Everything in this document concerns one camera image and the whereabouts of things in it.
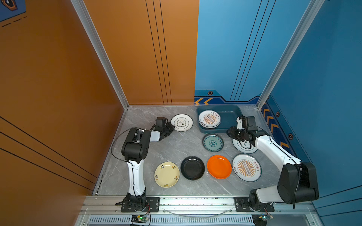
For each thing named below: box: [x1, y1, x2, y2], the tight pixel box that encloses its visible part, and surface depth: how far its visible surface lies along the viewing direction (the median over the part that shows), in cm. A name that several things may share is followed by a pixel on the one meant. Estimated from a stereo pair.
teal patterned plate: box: [202, 133, 224, 153], surface depth 99 cm
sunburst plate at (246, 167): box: [231, 153, 262, 183], surface depth 87 cm
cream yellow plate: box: [154, 161, 181, 189], surface depth 85 cm
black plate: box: [180, 155, 206, 181], surface depth 87 cm
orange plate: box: [206, 154, 232, 180], surface depth 87 cm
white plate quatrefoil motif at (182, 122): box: [170, 113, 194, 133], surface depth 111 cm
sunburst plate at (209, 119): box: [198, 109, 222, 129], surface depth 111 cm
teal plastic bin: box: [196, 104, 244, 134], surface depth 111 cm
